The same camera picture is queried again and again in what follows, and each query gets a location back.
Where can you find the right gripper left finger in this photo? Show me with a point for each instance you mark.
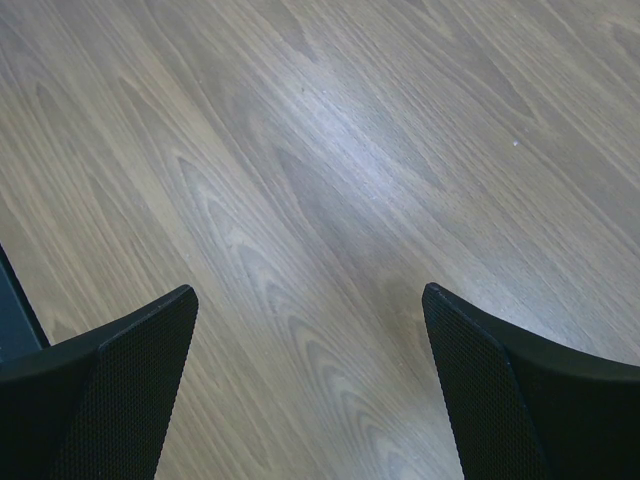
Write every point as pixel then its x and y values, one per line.
pixel 98 405

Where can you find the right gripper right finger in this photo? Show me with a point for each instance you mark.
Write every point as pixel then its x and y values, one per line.
pixel 524 407

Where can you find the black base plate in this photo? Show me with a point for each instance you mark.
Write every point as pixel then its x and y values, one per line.
pixel 21 333

